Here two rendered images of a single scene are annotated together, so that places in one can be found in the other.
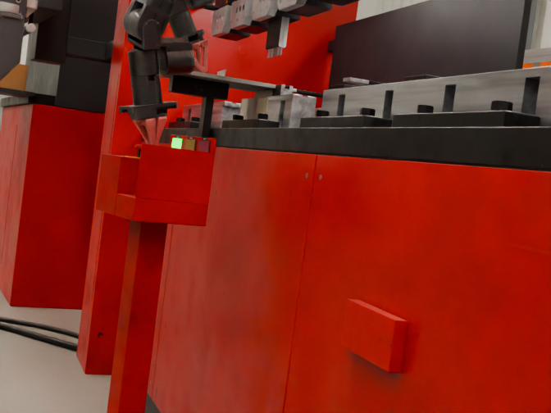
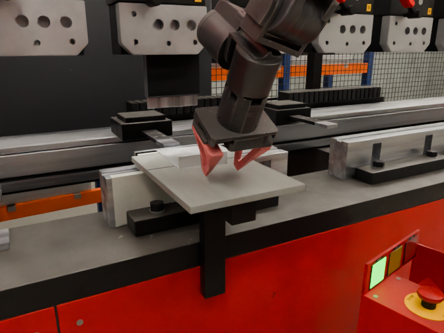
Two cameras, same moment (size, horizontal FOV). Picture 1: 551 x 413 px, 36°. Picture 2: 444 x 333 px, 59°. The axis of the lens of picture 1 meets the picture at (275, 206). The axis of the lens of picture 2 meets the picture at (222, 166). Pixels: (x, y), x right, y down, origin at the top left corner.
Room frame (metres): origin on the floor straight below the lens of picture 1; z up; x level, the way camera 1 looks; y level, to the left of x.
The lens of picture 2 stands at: (2.18, 0.80, 1.19)
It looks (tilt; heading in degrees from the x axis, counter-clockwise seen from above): 17 degrees down; 262
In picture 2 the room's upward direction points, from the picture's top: straight up
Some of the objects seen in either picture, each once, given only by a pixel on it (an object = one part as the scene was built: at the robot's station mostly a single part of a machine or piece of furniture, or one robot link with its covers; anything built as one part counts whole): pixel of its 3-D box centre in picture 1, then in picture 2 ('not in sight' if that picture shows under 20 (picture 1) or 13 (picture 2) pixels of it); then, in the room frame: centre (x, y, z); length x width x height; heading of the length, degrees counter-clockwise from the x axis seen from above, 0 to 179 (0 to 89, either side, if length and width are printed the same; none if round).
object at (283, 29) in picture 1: (276, 38); (172, 80); (2.17, 0.05, 1.13); 0.10 x 0.02 x 0.10; 20
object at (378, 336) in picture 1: (372, 333); not in sight; (1.15, -0.16, 0.59); 0.15 x 0.02 x 0.07; 20
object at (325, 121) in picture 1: (342, 126); (405, 167); (1.58, -0.10, 0.89); 0.30 x 0.05 x 0.03; 20
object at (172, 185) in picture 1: (154, 174); (431, 306); (1.73, 0.26, 0.75); 0.20 x 0.16 x 0.18; 34
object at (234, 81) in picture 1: (215, 80); (209, 171); (2.12, 0.19, 1.00); 0.26 x 0.18 x 0.01; 110
